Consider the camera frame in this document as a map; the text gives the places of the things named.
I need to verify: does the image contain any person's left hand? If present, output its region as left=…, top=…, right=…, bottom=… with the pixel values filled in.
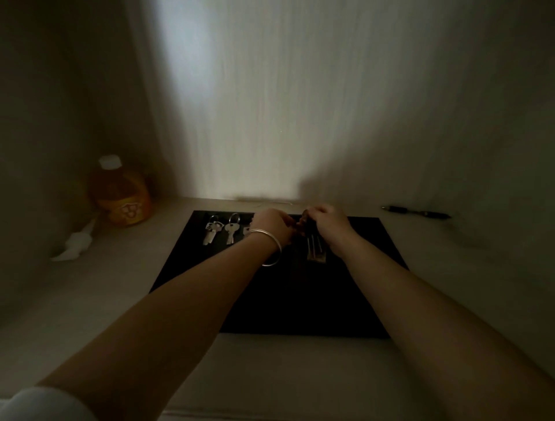
left=251, top=208, right=301, bottom=246

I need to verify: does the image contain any person's left forearm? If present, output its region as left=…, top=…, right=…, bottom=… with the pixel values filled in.
left=37, top=232, right=282, bottom=421

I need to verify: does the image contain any black mat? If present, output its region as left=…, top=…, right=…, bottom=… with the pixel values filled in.
left=149, top=210, right=409, bottom=339

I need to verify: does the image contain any black pen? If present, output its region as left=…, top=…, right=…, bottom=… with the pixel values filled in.
left=381, top=205, right=452, bottom=220

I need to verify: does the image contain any silver bangle bracelet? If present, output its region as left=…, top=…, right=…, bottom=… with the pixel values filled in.
left=247, top=228, right=283, bottom=267

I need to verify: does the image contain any crumpled white tissue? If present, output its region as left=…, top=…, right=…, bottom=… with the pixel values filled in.
left=50, top=218, right=98, bottom=263

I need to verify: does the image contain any person's right forearm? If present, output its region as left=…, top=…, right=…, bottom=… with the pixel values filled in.
left=340, top=238, right=555, bottom=421

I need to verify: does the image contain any orange drink bottle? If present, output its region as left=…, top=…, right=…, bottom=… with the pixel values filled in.
left=89, top=154, right=153, bottom=228

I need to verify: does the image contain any dark key bunch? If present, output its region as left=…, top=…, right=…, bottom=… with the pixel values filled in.
left=297, top=213, right=328, bottom=263

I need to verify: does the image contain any silver key with ring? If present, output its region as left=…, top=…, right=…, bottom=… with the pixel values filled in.
left=224, top=213, right=241, bottom=245
left=202, top=215, right=224, bottom=246

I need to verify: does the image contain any white sleeve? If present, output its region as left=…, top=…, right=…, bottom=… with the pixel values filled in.
left=0, top=386, right=98, bottom=421

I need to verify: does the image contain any person's right hand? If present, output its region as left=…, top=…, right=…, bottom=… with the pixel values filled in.
left=300, top=204, right=361, bottom=261

